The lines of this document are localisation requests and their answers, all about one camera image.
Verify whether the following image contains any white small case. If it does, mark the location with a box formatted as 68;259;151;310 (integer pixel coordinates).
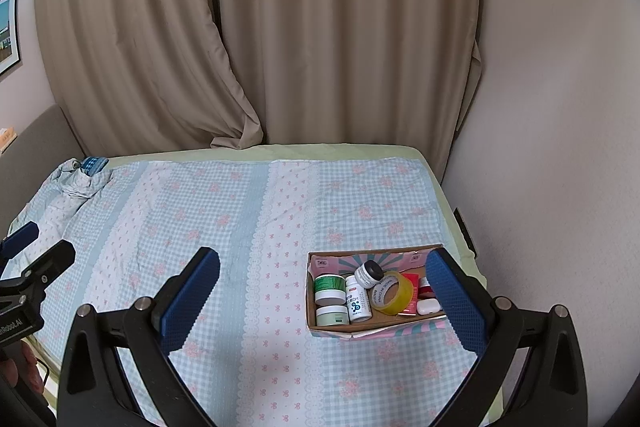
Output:
416;298;442;317

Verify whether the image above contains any red silver jar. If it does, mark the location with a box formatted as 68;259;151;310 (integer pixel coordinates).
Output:
418;277;435;299

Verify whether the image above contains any black cap white bottle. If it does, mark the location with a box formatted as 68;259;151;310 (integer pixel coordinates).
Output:
354;260;384;289

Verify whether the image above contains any pale green cream jar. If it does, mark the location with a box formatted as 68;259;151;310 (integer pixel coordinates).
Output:
316;305;350;329

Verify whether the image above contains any person left hand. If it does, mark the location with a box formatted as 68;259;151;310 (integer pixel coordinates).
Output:
1;340;44;395

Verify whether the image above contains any red pink box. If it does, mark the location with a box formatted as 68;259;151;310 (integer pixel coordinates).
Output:
400;272;420;317

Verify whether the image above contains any yellow tape roll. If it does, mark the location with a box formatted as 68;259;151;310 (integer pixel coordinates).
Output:
370;271;411;317

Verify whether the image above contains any blue checkered floral blanket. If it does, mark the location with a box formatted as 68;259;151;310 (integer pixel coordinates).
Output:
6;156;482;427

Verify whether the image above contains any grey sofa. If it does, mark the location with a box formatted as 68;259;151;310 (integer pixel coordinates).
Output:
0;105;86;237

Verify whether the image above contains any blue patterned cloth item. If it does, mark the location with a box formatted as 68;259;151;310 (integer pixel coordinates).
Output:
80;156;108;176

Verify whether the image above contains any white pill bottle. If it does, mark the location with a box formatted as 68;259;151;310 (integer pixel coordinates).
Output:
345;275;372;324

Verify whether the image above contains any cardboard box pink lining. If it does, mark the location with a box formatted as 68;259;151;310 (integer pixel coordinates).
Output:
305;245;445;339

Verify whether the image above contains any green white jar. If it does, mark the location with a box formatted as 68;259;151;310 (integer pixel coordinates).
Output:
314;274;346;307

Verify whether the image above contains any pale green mattress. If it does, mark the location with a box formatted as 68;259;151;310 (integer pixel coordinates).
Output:
98;142;490;427

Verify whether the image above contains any beige curtain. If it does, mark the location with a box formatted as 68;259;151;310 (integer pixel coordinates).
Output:
35;0;482;174

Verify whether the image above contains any framed wall picture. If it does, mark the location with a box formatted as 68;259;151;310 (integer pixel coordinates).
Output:
0;0;21;75

